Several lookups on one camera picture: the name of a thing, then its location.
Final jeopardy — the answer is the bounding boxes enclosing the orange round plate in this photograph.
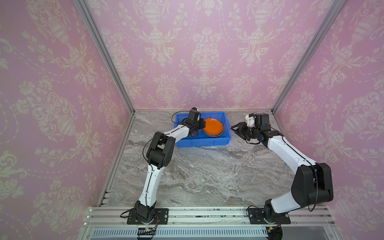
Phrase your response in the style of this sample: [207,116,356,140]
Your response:
[203,118,224,135]

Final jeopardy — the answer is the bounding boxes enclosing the teal patterned round plate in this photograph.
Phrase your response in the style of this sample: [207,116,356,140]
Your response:
[205,133,223,138]

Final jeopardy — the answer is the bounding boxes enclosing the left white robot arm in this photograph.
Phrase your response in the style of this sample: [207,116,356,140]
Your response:
[121,107,206,225]

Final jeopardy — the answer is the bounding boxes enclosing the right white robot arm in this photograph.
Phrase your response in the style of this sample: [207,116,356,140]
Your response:
[231,114,334,224]

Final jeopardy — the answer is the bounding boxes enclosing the blue plastic bin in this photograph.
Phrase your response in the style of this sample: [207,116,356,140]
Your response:
[176,112,232,148]

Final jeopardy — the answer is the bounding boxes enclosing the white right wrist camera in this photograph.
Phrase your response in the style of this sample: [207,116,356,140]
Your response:
[246,113,255,128]

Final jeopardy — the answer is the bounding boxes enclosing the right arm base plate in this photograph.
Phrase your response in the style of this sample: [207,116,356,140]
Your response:
[246,206,291,225]

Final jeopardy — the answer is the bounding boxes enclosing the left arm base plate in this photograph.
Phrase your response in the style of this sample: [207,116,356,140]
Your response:
[126,208,169,225]

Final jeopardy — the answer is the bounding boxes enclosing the aluminium front rail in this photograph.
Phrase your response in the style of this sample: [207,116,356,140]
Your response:
[79,206,342,240]

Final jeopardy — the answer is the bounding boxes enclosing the right aluminium corner post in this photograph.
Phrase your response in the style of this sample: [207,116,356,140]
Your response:
[271,0,347,116]

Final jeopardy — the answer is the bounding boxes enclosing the aluminium corner post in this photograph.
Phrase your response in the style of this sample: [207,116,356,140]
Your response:
[73,0,136,115]
[271,0,347,116]

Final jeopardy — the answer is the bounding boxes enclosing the left aluminium corner post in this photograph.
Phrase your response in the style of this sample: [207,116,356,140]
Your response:
[73,0,136,115]

